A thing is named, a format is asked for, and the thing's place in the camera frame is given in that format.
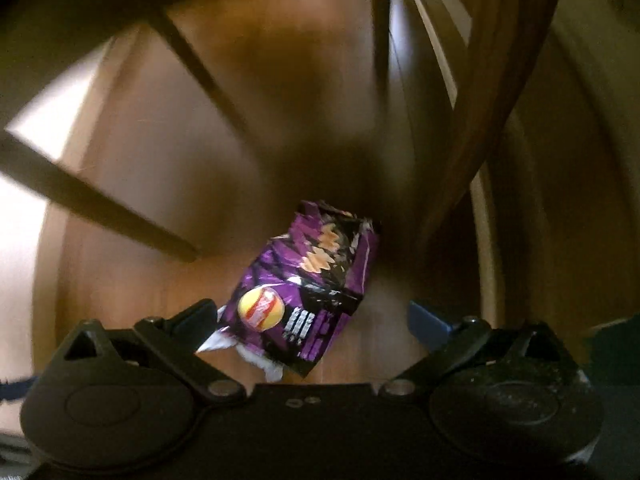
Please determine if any dark green bag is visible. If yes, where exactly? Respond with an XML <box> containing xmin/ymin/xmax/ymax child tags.
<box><xmin>585</xmin><ymin>317</ymin><xmax>640</xmax><ymax>480</ymax></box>

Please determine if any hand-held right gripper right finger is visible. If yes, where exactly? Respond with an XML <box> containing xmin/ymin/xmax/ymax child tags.
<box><xmin>380</xmin><ymin>301</ymin><xmax>581</xmax><ymax>403</ymax></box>

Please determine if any purple snack bag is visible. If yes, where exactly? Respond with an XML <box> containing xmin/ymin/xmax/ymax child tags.
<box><xmin>196</xmin><ymin>200</ymin><xmax>381</xmax><ymax>381</ymax></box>

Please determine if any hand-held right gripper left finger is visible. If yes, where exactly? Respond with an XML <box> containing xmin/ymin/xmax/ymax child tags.
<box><xmin>45</xmin><ymin>299</ymin><xmax>246</xmax><ymax>406</ymax></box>

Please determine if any dark wooden chair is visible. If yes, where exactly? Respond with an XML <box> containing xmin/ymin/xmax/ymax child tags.
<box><xmin>0</xmin><ymin>0</ymin><xmax>571</xmax><ymax>263</ymax></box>

